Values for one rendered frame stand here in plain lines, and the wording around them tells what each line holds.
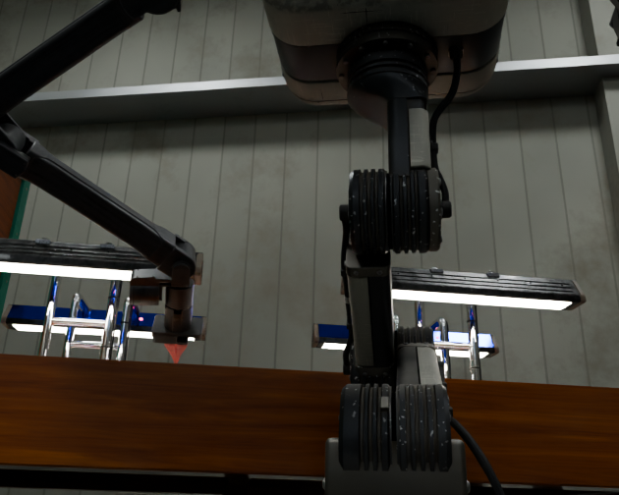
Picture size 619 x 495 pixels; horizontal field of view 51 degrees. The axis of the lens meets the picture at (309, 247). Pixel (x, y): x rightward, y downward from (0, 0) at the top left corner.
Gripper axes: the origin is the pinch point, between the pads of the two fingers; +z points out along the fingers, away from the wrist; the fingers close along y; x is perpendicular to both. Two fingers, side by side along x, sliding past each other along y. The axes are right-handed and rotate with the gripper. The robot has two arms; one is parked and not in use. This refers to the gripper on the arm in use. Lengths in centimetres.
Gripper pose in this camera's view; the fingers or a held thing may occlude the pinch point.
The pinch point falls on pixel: (176, 359)
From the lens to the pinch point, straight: 146.6
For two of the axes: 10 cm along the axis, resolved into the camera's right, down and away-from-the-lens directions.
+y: -9.9, -0.9, -1.2
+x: 0.7, 4.7, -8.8
